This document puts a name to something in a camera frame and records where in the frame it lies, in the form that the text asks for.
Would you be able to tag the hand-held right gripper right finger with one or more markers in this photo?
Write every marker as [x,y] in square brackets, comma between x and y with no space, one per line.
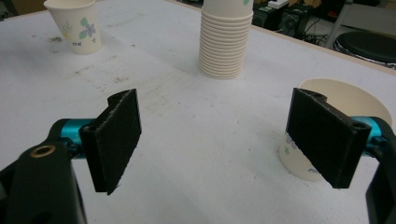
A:
[323,140]

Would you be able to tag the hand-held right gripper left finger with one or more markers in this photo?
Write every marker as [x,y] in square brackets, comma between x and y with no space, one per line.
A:
[115,140]

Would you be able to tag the floral paper cup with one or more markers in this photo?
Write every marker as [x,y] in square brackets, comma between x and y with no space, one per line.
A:
[71,37]
[342,93]

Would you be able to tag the stack of paper cups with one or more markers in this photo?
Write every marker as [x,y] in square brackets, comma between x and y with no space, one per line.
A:
[224,46]

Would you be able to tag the white paper table cover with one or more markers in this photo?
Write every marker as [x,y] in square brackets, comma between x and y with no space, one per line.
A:
[186,140]

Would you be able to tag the black round stool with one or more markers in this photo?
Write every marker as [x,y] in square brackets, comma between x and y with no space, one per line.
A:
[370,46]

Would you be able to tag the grey metal stand leg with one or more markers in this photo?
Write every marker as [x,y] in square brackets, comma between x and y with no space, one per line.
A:
[337,26]

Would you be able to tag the black computer tower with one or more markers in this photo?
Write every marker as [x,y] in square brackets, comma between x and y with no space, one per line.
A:
[295,25]
[264,18]

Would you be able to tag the small white box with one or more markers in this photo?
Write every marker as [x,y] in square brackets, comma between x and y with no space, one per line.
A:
[277,3]

